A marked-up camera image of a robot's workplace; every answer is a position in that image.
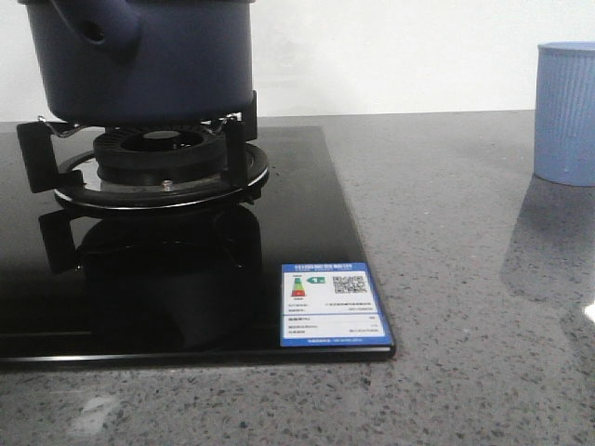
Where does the light blue ribbed cup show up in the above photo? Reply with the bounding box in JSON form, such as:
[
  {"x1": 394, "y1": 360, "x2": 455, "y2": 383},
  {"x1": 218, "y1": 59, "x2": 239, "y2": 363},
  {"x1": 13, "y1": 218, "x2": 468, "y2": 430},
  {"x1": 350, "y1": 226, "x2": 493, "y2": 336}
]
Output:
[{"x1": 534, "y1": 41, "x2": 594, "y2": 187}]

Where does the black pot support grate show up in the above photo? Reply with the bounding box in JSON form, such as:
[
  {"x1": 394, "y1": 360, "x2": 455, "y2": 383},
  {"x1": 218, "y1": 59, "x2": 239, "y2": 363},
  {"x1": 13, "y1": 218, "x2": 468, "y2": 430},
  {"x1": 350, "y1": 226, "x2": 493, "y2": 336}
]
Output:
[{"x1": 17, "y1": 99, "x2": 269, "y2": 214}]

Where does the dark blue cooking pot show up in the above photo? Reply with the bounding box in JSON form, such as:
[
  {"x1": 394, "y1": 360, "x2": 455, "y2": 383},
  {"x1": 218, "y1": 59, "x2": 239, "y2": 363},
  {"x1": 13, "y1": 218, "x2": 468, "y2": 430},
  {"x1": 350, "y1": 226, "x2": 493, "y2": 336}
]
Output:
[{"x1": 23, "y1": 1, "x2": 253, "y2": 126}]

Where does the black glass gas stove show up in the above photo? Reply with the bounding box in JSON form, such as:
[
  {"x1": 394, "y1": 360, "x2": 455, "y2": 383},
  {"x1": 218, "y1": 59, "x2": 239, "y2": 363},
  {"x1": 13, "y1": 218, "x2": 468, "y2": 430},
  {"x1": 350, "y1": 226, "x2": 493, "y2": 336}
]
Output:
[{"x1": 1, "y1": 123, "x2": 396, "y2": 370}]

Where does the blue energy label sticker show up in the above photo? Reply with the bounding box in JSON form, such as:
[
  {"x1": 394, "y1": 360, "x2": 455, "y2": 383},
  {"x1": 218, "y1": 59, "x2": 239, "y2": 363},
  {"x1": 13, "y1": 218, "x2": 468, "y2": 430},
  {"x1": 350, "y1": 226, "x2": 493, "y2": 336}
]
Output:
[{"x1": 280, "y1": 262, "x2": 392, "y2": 348}]

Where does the black gas burner head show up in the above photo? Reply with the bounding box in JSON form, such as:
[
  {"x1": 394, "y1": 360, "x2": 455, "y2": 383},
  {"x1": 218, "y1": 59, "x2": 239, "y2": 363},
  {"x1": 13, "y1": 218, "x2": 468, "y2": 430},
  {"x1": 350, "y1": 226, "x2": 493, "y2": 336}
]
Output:
[{"x1": 93, "y1": 125, "x2": 226, "y2": 186}]

